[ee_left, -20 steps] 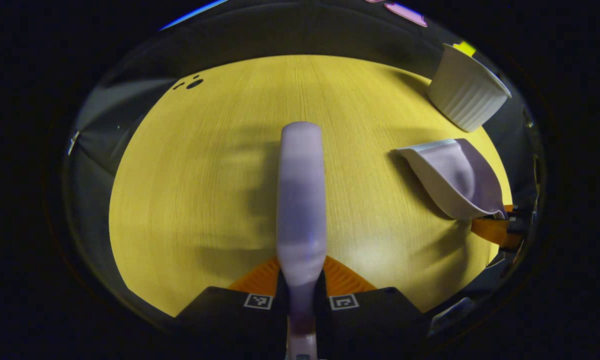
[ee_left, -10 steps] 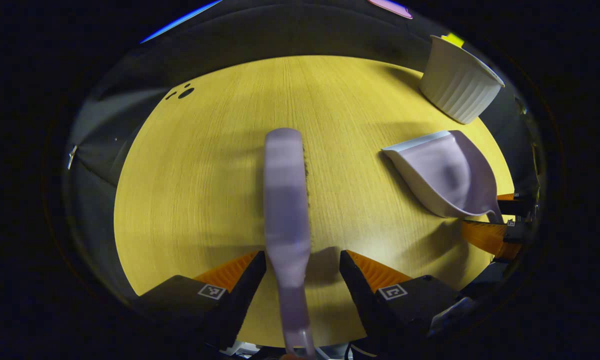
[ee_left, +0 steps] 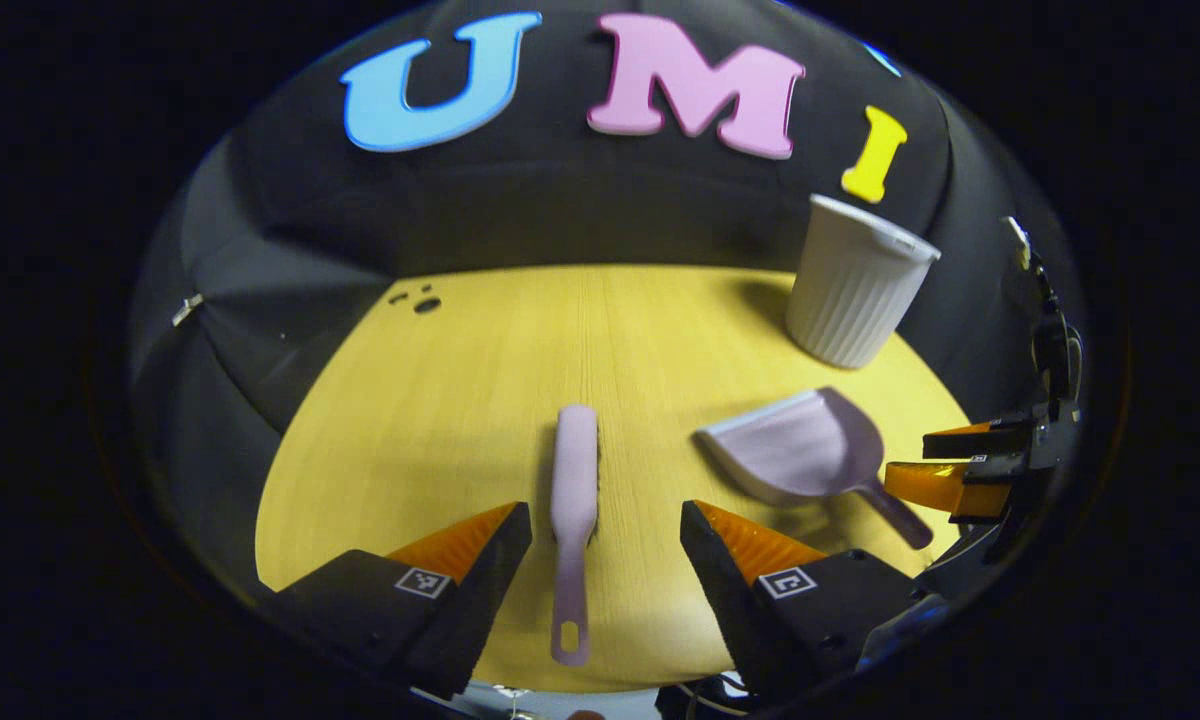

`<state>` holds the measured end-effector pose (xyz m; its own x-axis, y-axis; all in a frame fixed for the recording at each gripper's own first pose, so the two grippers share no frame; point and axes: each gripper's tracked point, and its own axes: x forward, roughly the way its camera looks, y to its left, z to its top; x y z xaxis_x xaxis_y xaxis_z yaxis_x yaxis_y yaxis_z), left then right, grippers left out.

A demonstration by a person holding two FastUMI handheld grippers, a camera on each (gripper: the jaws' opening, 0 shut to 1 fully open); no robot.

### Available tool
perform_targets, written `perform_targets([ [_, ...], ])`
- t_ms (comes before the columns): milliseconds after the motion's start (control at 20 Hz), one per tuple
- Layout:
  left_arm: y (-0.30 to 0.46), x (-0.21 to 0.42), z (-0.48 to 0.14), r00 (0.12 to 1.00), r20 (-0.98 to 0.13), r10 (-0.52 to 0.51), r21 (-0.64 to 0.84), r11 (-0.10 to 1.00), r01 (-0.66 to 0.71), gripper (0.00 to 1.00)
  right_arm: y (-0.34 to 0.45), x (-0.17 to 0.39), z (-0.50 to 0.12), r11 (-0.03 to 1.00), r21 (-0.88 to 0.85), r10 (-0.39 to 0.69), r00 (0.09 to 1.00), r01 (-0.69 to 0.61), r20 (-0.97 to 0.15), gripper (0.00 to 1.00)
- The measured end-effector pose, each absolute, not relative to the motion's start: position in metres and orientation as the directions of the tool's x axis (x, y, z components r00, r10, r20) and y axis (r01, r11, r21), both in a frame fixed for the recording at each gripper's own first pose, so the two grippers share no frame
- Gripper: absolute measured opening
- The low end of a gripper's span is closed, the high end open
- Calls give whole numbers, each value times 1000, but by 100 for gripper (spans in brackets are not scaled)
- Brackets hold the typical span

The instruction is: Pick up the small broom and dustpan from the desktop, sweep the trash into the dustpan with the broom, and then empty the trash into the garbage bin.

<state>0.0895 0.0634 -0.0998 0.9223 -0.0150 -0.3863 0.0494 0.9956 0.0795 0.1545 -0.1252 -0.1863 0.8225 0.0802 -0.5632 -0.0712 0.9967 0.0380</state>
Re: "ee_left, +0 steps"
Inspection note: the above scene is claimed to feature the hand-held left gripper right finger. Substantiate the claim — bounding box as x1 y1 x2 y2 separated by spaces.
680 500 946 701

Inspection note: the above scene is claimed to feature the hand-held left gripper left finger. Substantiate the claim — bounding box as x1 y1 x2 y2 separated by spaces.
260 502 533 701

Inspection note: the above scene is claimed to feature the lilac plastic dustpan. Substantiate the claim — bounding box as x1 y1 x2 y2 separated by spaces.
695 387 934 551

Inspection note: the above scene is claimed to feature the small lilac broom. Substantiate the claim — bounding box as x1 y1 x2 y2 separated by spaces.
550 404 601 668

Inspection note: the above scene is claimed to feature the white ribbed garbage bin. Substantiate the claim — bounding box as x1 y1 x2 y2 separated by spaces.
786 194 942 370

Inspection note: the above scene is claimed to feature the yellow wooden desktop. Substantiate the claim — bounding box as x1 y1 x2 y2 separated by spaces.
255 264 971 693

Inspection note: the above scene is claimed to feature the black backdrop cloth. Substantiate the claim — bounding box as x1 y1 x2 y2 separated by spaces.
125 0 1086 601

